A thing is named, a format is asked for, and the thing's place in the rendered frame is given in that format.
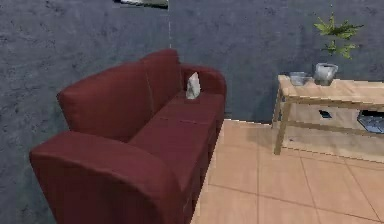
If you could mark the dark red sofa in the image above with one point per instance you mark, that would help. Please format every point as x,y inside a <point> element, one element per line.
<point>166,140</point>

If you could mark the grey glass bowl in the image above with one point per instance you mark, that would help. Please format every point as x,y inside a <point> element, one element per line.
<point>298,78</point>

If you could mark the white crumpled cloth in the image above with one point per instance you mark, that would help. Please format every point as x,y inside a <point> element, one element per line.
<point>193,86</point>

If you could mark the grey plant pot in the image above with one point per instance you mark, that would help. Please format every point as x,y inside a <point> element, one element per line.
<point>324,73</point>

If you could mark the light wooden side table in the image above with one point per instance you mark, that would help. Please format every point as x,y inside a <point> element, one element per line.
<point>333,93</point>

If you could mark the green house plant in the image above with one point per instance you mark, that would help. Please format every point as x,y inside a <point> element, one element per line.
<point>336,33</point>

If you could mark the dark blue laptop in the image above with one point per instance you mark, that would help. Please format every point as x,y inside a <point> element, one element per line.
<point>371,124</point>

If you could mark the framed wall picture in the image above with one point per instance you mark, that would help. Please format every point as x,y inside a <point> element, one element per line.
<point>143,2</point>

